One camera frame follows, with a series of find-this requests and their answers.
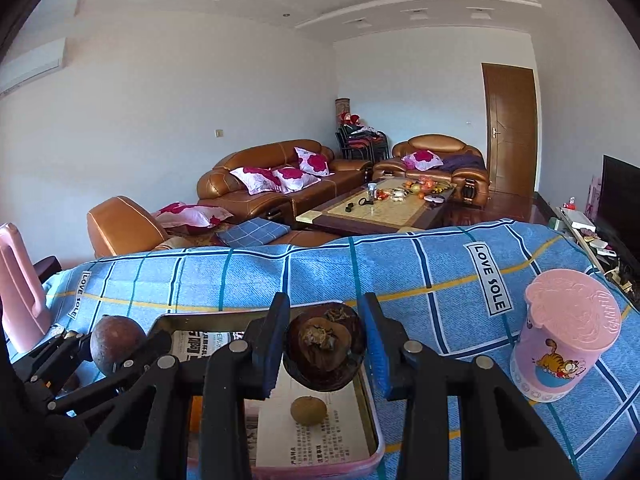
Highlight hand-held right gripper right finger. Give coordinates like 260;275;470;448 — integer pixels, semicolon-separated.
357;291;569;480

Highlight plate of oranges and bananas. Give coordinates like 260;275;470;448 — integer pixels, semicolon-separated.
402;177;456;196

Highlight white air conditioner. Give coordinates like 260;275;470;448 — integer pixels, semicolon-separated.
0;37;67;99

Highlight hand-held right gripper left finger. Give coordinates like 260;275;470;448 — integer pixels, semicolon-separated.
65;292;292;480

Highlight low television stand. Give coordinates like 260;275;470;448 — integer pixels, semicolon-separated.
547;205;640;308

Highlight purple blanket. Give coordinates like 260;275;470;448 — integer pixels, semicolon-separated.
440;152;487;174

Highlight long brown leather sofa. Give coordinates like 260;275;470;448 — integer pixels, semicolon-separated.
196;139;373;222

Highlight small brown kiwi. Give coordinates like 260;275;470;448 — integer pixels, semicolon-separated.
291;396;329;426

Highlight blue plaid blanket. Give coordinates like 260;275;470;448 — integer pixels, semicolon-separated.
0;217;640;480

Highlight flat white box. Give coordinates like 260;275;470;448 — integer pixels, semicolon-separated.
561;207;599;231

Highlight pink plastic stool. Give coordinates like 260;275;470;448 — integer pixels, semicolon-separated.
0;223;54;352

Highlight pink metal tin box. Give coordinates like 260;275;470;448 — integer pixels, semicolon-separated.
145;305;386;480

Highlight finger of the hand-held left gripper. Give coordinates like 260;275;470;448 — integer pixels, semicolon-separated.
12;330;93;386
47;329;174;418

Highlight dark brown mangosteen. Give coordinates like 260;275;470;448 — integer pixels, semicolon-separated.
283;300;367;392

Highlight stacked dark chairs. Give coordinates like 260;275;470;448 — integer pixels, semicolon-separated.
335;124;391;163

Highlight wide brown leather armchair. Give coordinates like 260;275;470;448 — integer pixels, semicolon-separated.
372;134;491;208

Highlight pink cartoon cat cup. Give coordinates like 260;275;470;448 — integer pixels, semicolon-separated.
510;268;622;403

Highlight folded blue plaid cloth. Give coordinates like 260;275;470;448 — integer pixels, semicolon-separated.
216;217;292;248

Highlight white pillow magenta flowers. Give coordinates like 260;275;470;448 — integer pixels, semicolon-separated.
229;166;284;196
294;147;335;177
152;202;235;231
402;150;444;171
272;164;321;194

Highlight pink gift bag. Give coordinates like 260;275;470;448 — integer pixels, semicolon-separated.
585;175;604;219

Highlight brown passion fruit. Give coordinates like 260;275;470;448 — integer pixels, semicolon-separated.
90;315;151;377

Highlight brown leather chaise sofa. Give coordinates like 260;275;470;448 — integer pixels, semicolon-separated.
86;196;346;261

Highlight black television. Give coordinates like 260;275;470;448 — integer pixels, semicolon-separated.
595;155;640;262

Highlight brown wooden door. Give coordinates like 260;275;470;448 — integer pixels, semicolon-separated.
481;62;538;199

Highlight wooden coffee table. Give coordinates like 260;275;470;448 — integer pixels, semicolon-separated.
295;176;458;236

